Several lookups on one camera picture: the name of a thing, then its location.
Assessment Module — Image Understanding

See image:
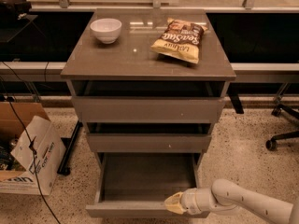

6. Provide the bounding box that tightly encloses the black office chair base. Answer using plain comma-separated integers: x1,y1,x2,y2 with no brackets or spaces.
265,103,299,151

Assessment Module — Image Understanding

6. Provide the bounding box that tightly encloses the grey drawer cabinet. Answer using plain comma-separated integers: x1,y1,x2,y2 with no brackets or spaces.
60,8,237,166

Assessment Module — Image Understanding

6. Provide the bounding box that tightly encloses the black table leg right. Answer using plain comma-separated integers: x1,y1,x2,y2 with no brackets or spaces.
227,85,244,114

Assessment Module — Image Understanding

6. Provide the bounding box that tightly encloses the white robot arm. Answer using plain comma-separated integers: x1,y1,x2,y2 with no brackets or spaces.
164,179,299,224

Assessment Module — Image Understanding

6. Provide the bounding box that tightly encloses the black bag on shelf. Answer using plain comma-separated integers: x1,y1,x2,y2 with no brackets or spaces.
0,0,32,21

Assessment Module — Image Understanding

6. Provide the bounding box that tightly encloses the black table leg left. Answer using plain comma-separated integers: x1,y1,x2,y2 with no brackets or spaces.
57,121,82,175

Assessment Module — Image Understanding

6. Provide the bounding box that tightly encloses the grey top drawer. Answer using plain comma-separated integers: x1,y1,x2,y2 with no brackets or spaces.
72,80,224,123

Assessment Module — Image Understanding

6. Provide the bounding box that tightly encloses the black cable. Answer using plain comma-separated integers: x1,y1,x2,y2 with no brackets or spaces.
0,61,62,224

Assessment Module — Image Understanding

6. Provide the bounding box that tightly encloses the black table leg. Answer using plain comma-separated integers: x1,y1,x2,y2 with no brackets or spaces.
227,85,244,114
57,121,82,175

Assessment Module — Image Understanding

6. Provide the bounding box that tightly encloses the grey middle drawer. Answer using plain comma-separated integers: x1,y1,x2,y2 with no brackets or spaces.
87,123,211,153

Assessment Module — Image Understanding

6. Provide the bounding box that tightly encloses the yellow sea salt chip bag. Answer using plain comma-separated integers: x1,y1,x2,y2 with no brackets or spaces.
151,18,207,63

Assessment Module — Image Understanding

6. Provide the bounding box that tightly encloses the grey bottom drawer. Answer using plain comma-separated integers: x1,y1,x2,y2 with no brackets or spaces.
86,153,199,218

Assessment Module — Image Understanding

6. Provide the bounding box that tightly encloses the grey drawer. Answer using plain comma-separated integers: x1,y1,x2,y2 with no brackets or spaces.
72,80,224,123
87,123,211,153
86,153,199,218

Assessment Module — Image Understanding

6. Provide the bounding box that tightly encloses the open cardboard box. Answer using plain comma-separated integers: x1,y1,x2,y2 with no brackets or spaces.
0,102,66,195

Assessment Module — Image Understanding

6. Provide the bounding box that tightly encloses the white ceramic bowl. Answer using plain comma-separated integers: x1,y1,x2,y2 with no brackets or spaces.
90,18,122,44

